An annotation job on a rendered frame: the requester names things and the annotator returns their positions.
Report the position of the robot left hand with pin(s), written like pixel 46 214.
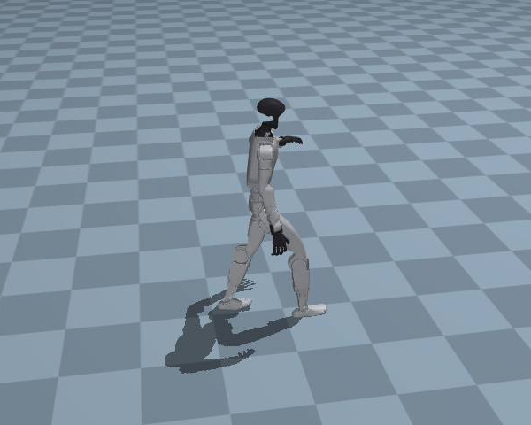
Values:
pixel 288 139

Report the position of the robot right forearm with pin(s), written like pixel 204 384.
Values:
pixel 270 208

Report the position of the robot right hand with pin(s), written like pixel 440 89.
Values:
pixel 279 241

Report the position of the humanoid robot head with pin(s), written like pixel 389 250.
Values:
pixel 269 107

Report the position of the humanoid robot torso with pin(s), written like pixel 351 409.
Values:
pixel 252 169

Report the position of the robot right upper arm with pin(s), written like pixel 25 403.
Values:
pixel 265 160

